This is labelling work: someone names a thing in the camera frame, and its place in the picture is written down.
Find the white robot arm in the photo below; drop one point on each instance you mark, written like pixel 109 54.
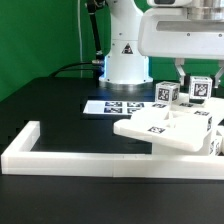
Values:
pixel 124 63

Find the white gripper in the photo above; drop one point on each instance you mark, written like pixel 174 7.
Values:
pixel 184 29

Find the black camera pole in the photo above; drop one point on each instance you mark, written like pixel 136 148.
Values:
pixel 92 6

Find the white tagged cube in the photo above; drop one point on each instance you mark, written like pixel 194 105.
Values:
pixel 200 87
pixel 167 92

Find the white U-shaped fence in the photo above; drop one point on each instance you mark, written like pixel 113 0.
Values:
pixel 20 159

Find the white tag base sheet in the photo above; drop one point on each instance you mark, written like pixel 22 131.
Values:
pixel 99 107

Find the white H-shaped chair back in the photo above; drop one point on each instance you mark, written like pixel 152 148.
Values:
pixel 147 124

